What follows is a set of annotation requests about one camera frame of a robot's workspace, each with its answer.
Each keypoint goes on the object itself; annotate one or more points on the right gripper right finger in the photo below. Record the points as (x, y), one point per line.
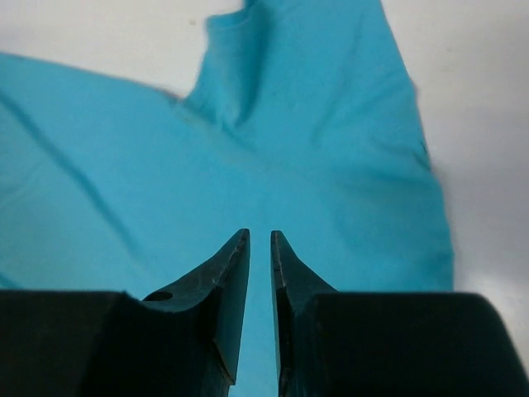
(332, 343)

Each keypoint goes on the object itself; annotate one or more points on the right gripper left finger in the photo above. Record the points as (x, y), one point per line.
(181, 340)

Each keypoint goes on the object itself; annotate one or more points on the turquoise t shirt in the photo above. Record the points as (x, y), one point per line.
(303, 119)

